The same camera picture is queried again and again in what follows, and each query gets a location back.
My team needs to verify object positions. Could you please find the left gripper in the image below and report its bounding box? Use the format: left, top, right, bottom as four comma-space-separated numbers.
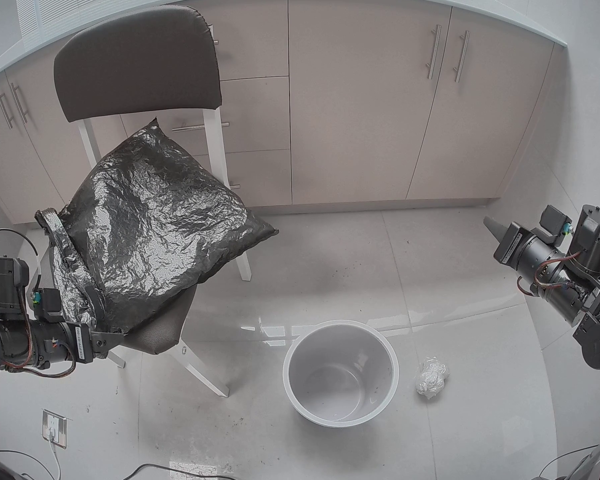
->
29, 320, 127, 367

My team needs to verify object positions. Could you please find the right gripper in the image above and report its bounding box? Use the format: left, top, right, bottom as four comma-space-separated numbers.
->
483, 215, 568, 283

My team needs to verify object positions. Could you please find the black plastic bag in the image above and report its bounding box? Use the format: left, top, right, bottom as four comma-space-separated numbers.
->
35, 117, 280, 336

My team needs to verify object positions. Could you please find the clear plastic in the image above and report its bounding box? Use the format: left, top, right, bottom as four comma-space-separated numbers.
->
414, 355, 451, 400

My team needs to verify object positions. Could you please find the white trash bin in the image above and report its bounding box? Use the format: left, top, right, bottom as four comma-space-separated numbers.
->
282, 319, 400, 427

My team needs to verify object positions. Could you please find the beige cabinet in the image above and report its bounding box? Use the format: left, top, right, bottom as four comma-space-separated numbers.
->
0, 0, 570, 226

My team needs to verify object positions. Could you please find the grey chair with white legs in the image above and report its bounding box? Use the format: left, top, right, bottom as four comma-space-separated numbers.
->
53, 4, 253, 399

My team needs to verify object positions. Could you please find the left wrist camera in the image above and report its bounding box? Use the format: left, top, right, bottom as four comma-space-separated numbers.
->
29, 287, 62, 325

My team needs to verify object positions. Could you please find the white cable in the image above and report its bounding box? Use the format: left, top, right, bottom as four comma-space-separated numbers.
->
49, 430, 63, 476

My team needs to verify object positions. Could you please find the black cable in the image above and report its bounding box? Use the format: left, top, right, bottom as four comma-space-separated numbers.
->
0, 227, 39, 270
121, 462, 242, 480
539, 444, 600, 480
0, 449, 56, 480

